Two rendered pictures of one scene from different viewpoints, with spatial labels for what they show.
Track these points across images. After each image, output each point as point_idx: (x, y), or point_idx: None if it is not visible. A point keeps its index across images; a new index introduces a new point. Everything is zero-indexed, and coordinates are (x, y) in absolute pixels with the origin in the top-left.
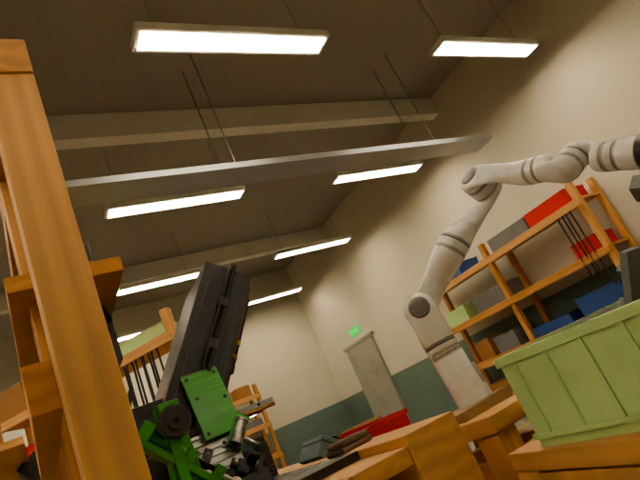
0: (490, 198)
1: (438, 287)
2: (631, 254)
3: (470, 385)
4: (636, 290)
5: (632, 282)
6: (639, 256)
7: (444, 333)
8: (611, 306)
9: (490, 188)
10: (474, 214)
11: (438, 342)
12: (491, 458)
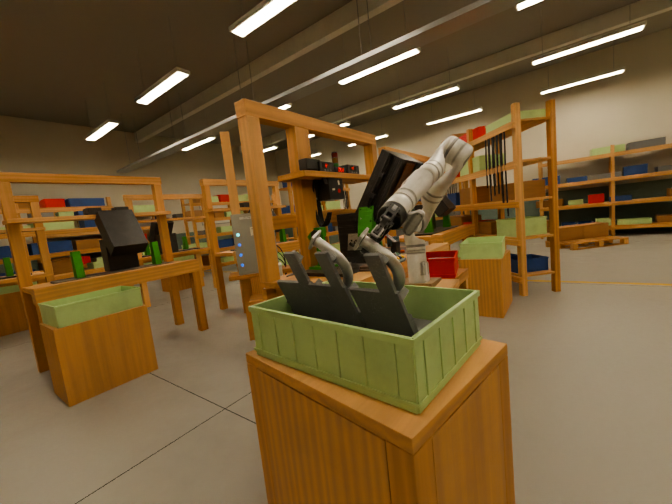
0: (453, 167)
1: (425, 213)
2: (280, 283)
3: (410, 273)
4: (287, 295)
5: (284, 292)
6: (286, 285)
7: (409, 243)
8: (404, 286)
9: (448, 160)
10: (444, 175)
11: (406, 246)
12: None
